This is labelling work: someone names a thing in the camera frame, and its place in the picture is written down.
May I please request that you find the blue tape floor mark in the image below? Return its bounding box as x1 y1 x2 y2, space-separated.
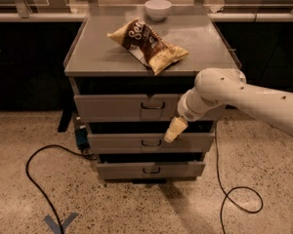
44 213 78 234

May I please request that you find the grey top drawer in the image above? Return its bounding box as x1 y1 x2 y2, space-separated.
74 94 181 123

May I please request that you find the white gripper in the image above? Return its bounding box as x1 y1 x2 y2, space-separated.
164 88 215 142

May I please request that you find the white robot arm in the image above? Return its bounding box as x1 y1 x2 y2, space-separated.
164 67 293 142

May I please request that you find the black cable left floor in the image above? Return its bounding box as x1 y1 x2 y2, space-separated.
24 144 98 234

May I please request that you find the grey middle drawer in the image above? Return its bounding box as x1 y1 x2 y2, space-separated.
88 133 214 154

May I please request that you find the brown yellow chip bag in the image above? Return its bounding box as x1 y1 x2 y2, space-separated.
107 18 188 75

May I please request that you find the blue power box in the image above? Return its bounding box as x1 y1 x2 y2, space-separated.
74 128 89 150

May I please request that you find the grey bottom drawer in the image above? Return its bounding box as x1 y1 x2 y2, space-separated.
97 161 205 180

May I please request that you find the white bowl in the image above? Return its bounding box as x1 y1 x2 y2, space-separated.
145 0 172 20

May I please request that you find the grey drawer cabinet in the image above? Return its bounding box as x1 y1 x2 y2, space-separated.
63 5 242 184

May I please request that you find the grey drawer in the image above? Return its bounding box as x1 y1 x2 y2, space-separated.
74 94 181 123
97 161 205 180
88 133 214 154

